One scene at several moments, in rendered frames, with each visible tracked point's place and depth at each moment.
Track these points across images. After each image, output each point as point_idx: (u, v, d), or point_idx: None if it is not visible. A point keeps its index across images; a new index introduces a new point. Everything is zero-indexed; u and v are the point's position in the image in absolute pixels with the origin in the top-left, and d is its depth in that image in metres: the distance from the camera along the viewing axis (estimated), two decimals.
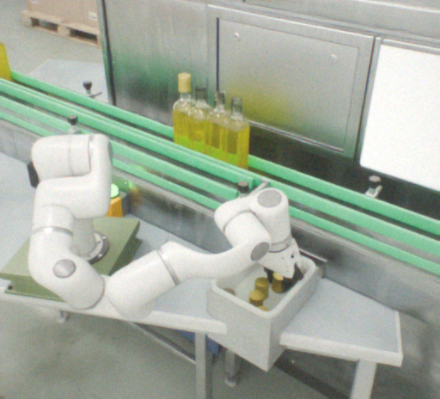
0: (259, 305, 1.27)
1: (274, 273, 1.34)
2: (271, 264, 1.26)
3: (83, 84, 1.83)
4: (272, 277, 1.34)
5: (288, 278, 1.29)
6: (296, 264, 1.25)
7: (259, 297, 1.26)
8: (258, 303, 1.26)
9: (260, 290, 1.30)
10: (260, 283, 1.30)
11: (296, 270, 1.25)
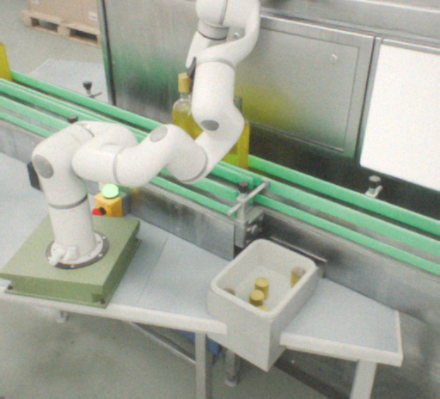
0: (259, 305, 1.27)
1: None
2: None
3: (83, 84, 1.83)
4: None
5: None
6: None
7: (259, 297, 1.26)
8: (258, 303, 1.26)
9: (260, 290, 1.30)
10: (260, 283, 1.30)
11: None
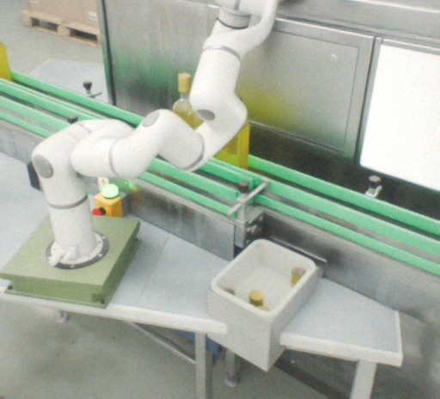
0: (259, 305, 1.27)
1: None
2: None
3: (83, 84, 1.83)
4: None
5: None
6: None
7: (259, 297, 1.26)
8: (258, 303, 1.26)
9: None
10: None
11: None
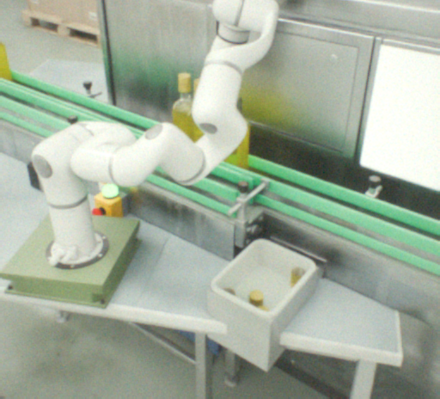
0: (259, 305, 1.27)
1: (195, 84, 1.45)
2: None
3: (83, 84, 1.83)
4: None
5: None
6: None
7: (259, 297, 1.26)
8: (258, 303, 1.26)
9: None
10: None
11: None
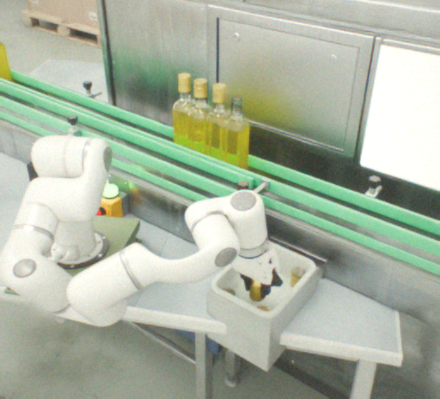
0: (259, 292, 1.25)
1: (195, 84, 1.45)
2: (248, 271, 1.18)
3: (83, 84, 1.83)
4: (198, 87, 1.44)
5: (266, 285, 1.21)
6: (274, 270, 1.18)
7: (259, 285, 1.24)
8: (259, 290, 1.24)
9: (225, 89, 1.43)
10: (221, 85, 1.42)
11: (274, 276, 1.18)
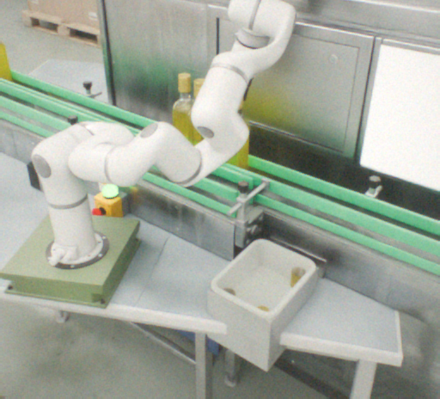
0: None
1: (195, 84, 1.45)
2: None
3: (83, 84, 1.83)
4: (198, 87, 1.44)
5: (249, 81, 1.39)
6: None
7: None
8: None
9: None
10: None
11: None
